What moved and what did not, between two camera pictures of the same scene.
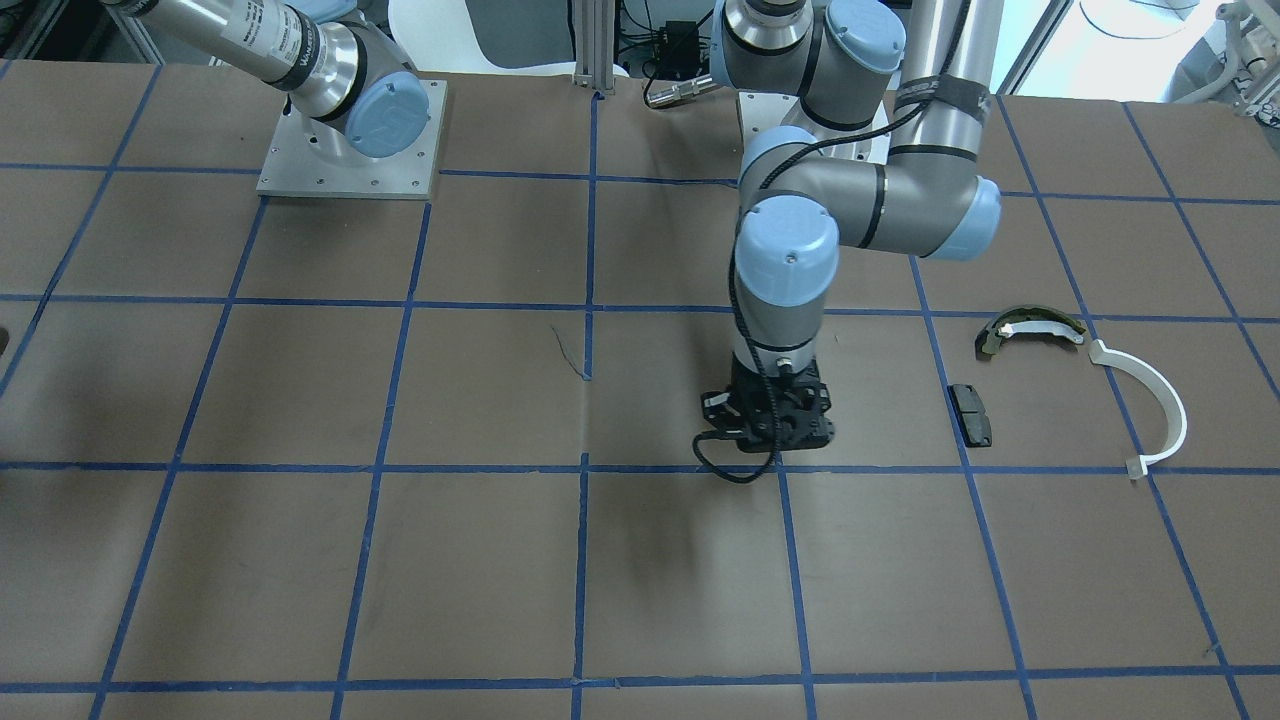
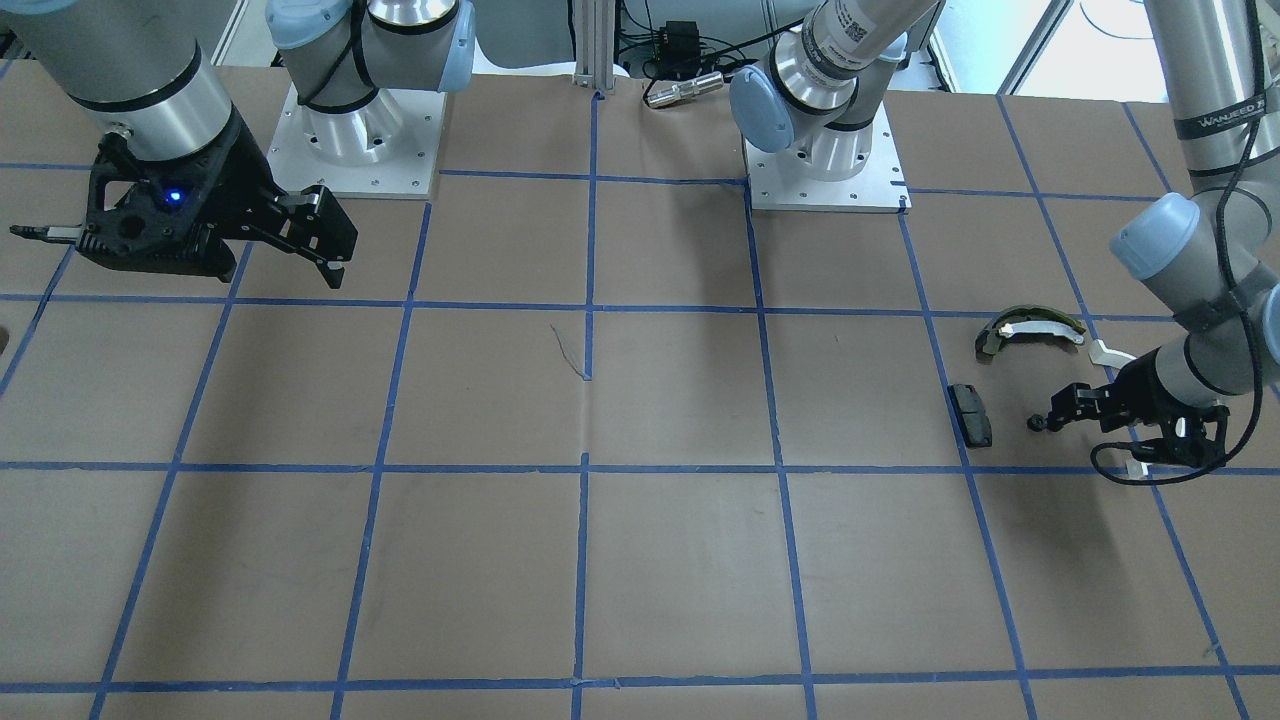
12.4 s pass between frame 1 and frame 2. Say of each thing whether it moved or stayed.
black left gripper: moved
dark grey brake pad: stayed
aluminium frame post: stayed
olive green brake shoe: stayed
